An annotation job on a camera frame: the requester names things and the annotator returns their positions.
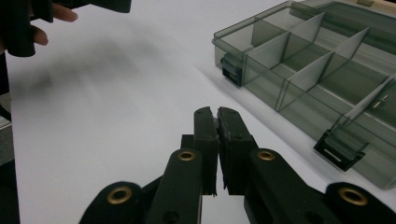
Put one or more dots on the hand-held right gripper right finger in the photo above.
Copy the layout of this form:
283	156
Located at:
249	174

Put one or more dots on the grey transparent compartment box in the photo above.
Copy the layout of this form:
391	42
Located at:
311	77

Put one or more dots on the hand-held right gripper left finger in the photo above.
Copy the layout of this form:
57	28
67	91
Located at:
186	180

